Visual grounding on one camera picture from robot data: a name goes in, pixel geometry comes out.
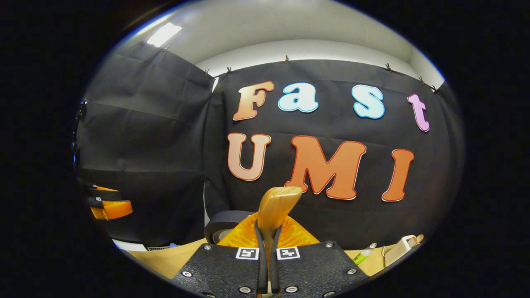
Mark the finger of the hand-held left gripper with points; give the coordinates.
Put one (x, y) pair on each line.
(114, 210)
(103, 193)

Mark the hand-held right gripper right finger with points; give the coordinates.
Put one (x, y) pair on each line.
(275, 269)

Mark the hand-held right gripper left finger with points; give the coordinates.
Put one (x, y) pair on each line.
(262, 269)

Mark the black silver rice cooker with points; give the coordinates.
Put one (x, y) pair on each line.
(227, 219)

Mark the wooden spoon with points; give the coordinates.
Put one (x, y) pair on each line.
(277, 203)

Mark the black backdrop cloth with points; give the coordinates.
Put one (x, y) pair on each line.
(145, 136)

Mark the green drink bottle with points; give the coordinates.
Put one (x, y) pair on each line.
(363, 255)

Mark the rectangular ceiling light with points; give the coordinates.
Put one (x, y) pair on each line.
(164, 34)

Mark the white toaster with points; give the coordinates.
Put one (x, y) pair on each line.
(397, 251)

